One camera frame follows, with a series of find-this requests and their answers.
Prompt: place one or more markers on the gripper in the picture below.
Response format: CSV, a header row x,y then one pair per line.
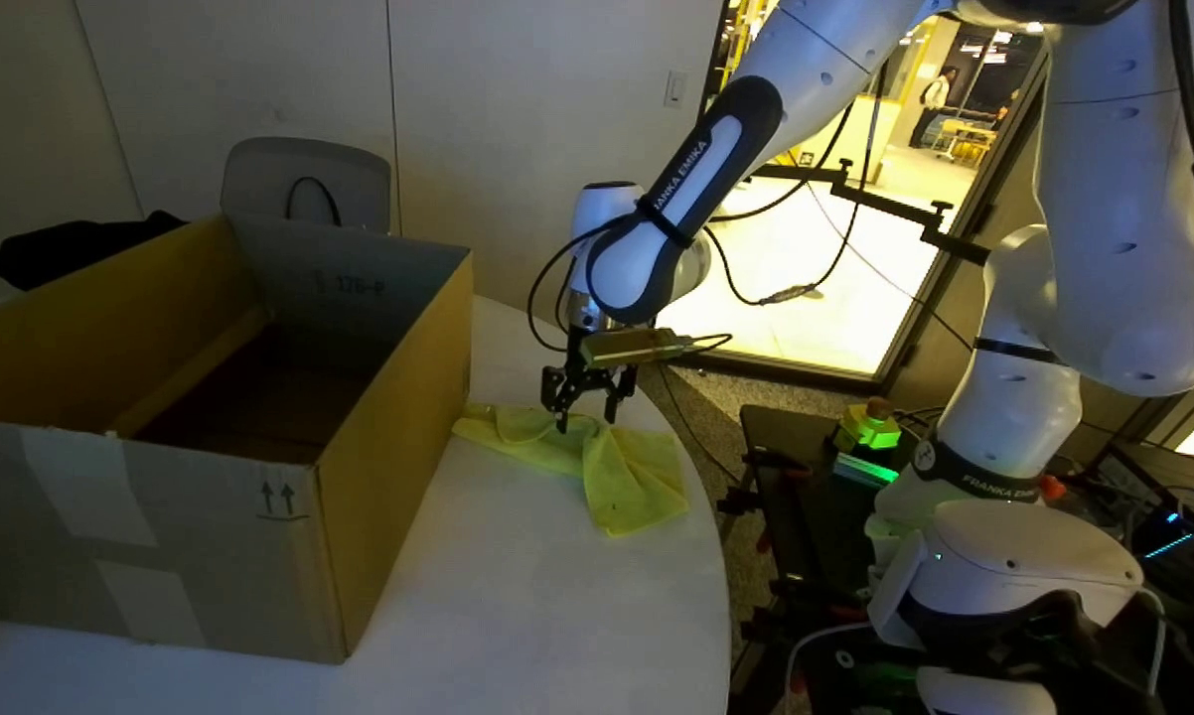
x,y
585,369

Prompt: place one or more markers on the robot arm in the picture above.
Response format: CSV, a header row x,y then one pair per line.
x,y
1104,248

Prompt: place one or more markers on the yellow cloth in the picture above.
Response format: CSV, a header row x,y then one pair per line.
x,y
622,467

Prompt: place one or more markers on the glass door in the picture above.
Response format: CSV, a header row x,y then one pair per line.
x,y
816,258

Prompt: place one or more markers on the emergency stop button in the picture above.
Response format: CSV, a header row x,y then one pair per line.
x,y
867,427

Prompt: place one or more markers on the open cardboard box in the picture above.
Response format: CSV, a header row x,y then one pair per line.
x,y
210,427

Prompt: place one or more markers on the person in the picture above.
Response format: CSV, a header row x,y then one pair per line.
x,y
933,104

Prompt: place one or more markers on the yellow cart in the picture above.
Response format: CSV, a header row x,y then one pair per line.
x,y
967,139

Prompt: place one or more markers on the black bag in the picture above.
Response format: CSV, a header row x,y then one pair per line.
x,y
71,248

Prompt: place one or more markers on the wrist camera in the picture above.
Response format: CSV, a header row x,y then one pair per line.
x,y
637,345

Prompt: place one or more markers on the wall switch plate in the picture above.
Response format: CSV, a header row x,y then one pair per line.
x,y
674,88

